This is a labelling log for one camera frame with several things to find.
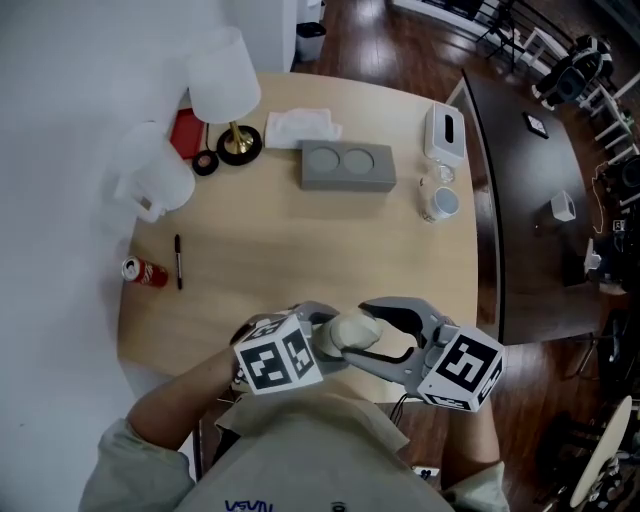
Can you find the black framed tablet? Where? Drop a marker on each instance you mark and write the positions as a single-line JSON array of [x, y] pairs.
[[535, 125]]

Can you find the white plastic jug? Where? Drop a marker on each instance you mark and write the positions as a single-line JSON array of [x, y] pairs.
[[160, 172]]

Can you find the white trash bin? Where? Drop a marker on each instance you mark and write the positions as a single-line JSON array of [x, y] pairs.
[[310, 42]]

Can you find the dark brown table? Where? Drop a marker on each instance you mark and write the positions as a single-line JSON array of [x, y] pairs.
[[530, 260]]

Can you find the clear glass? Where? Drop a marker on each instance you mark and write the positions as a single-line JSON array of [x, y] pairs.
[[442, 171]]

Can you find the person's beige shirt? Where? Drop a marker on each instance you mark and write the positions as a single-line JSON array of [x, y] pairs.
[[310, 460]]

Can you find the person's right forearm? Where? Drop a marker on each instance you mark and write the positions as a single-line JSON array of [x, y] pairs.
[[470, 440]]

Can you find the red drink can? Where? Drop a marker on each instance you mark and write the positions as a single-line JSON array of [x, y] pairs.
[[150, 274]]

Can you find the white mug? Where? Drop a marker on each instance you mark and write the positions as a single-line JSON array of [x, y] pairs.
[[442, 202]]

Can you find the grey two-hole holder block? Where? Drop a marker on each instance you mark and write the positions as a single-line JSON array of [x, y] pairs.
[[350, 177]]

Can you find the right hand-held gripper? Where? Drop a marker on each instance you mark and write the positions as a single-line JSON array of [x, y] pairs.
[[462, 367]]

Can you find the black box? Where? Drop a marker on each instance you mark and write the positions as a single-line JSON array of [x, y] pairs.
[[580, 270]]

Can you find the round white table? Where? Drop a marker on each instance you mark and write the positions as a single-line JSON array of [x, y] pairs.
[[602, 450]]

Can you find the white shade brass table lamp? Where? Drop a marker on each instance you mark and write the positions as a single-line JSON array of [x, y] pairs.
[[222, 80]]

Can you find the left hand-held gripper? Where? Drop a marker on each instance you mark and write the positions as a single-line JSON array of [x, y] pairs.
[[272, 357]]

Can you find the red box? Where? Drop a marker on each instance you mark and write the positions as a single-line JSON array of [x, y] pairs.
[[186, 135]]

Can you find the person's left forearm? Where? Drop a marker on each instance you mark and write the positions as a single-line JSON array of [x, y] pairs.
[[185, 395]]

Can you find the white cloth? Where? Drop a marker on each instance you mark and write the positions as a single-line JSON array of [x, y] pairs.
[[300, 127]]

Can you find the black tape roll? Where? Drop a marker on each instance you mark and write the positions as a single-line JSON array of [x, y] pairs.
[[206, 162]]

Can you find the small white open box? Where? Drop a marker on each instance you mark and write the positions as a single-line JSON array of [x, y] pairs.
[[562, 206]]

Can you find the black pen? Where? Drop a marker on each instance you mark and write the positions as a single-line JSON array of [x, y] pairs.
[[178, 260]]

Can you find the white tissue box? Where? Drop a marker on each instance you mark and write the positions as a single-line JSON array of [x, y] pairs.
[[444, 130]]

